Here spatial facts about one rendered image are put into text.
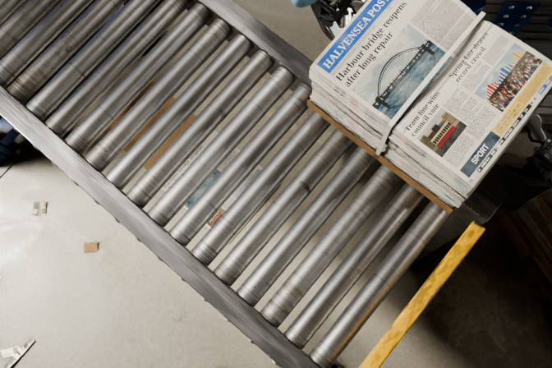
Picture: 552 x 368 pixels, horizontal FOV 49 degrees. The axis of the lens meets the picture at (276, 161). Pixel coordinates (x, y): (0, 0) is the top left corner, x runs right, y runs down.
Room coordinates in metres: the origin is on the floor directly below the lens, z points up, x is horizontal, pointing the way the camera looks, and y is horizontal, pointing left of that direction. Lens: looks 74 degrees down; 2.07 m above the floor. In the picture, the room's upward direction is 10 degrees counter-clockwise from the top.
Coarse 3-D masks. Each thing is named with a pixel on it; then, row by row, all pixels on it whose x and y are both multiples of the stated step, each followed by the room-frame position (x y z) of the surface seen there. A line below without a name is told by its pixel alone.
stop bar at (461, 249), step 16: (480, 224) 0.15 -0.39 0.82; (464, 240) 0.12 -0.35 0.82; (448, 256) 0.09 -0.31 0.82; (464, 256) 0.09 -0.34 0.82; (448, 272) 0.06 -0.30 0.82; (432, 288) 0.04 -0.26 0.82; (416, 304) 0.01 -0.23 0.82; (400, 320) -0.01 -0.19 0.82; (384, 336) -0.04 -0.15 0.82; (400, 336) -0.04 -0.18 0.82; (384, 352) -0.07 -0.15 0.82
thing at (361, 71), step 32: (384, 0) 0.57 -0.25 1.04; (416, 0) 0.56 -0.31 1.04; (448, 0) 0.55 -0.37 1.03; (352, 32) 0.51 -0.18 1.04; (384, 32) 0.50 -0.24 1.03; (416, 32) 0.49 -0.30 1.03; (320, 64) 0.46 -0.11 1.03; (352, 64) 0.45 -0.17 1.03; (384, 64) 0.44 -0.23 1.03; (416, 64) 0.43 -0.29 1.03; (320, 96) 0.45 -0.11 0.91; (352, 96) 0.39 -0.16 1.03; (384, 96) 0.38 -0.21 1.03; (352, 128) 0.38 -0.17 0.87
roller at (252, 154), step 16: (304, 96) 0.50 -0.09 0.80; (288, 112) 0.47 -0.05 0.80; (304, 112) 0.47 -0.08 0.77; (272, 128) 0.43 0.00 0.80; (288, 128) 0.43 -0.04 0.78; (256, 144) 0.40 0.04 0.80; (272, 144) 0.40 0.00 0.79; (240, 160) 0.37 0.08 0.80; (256, 160) 0.37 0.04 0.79; (224, 176) 0.35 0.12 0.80; (240, 176) 0.34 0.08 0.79; (208, 192) 0.32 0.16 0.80; (224, 192) 0.31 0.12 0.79; (192, 208) 0.29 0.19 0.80; (208, 208) 0.28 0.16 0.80; (176, 224) 0.26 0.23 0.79; (192, 224) 0.25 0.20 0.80; (176, 240) 0.23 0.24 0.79
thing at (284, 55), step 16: (192, 0) 0.80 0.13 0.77; (208, 0) 0.78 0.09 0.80; (224, 0) 0.77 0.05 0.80; (224, 16) 0.73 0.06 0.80; (240, 16) 0.72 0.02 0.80; (240, 32) 0.68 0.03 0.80; (256, 32) 0.67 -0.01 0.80; (272, 32) 0.66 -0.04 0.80; (256, 48) 0.64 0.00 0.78; (272, 48) 0.62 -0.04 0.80; (288, 48) 0.62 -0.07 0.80; (288, 64) 0.58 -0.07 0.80; (304, 64) 0.57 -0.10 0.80; (304, 80) 0.53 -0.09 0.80; (480, 192) 0.21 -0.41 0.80; (464, 208) 0.19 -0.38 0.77; (480, 208) 0.18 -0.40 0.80; (496, 208) 0.18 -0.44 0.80
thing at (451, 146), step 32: (480, 64) 0.41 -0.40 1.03; (512, 64) 0.40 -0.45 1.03; (544, 64) 0.39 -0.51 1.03; (448, 96) 0.36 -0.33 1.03; (480, 96) 0.35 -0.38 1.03; (512, 96) 0.34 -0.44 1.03; (544, 96) 0.33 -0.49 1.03; (416, 128) 0.31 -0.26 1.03; (448, 128) 0.30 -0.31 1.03; (480, 128) 0.29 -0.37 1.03; (512, 128) 0.28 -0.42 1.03; (416, 160) 0.27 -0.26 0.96; (448, 160) 0.24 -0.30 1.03; (480, 160) 0.23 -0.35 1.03; (448, 192) 0.20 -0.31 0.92
